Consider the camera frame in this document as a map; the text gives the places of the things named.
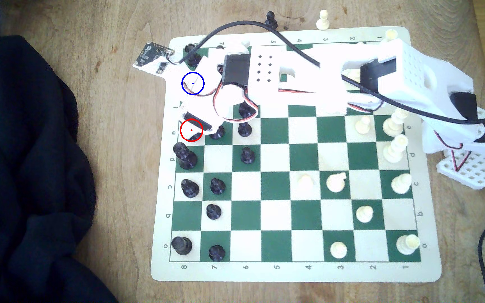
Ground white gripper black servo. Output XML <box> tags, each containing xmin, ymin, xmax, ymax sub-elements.
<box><xmin>174</xmin><ymin>57</ymin><xmax>226</xmax><ymax>135</ymax></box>

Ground small camera circuit board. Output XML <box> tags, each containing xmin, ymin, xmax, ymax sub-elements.
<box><xmin>133</xmin><ymin>41</ymin><xmax>176</xmax><ymax>76</ymax></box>

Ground green and cream chess mat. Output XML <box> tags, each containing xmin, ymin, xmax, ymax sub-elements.
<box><xmin>150</xmin><ymin>26</ymin><xmax>442</xmax><ymax>283</ymax></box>

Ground white chess bishop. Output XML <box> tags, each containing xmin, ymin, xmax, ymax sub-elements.
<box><xmin>391</xmin><ymin>173</ymin><xmax>413</xmax><ymax>195</ymax></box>

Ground black cloth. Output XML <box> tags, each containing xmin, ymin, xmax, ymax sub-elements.
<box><xmin>0</xmin><ymin>0</ymin><xmax>119</xmax><ymax>303</ymax></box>

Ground thick black camera cable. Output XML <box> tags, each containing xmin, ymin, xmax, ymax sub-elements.
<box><xmin>168</xmin><ymin>20</ymin><xmax>485</xmax><ymax>125</ymax></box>

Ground black chess queen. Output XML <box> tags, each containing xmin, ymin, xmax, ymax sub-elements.
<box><xmin>173</xmin><ymin>142</ymin><xmax>198</xmax><ymax>170</ymax></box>

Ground white chess king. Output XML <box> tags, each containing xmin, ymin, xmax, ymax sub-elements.
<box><xmin>383</xmin><ymin>109</ymin><xmax>409</xmax><ymax>136</ymax></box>

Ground black chess rook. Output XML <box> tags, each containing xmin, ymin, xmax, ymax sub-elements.
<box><xmin>184</xmin><ymin>43</ymin><xmax>203</xmax><ymax>68</ymax></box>
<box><xmin>171</xmin><ymin>237</ymin><xmax>193</xmax><ymax>256</ymax></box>

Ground white chess knight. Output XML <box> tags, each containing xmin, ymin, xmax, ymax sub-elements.
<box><xmin>326</xmin><ymin>172</ymin><xmax>348</xmax><ymax>193</ymax></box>

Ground red white black servo wires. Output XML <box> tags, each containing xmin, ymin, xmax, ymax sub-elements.
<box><xmin>213</xmin><ymin>82</ymin><xmax>374</xmax><ymax>123</ymax></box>

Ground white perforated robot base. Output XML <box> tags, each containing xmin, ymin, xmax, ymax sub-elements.
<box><xmin>436</xmin><ymin>145</ymin><xmax>485</xmax><ymax>190</ymax></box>

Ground white chess queen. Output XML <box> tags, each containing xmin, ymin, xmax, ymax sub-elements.
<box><xmin>383</xmin><ymin>135</ymin><xmax>409</xmax><ymax>164</ymax></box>

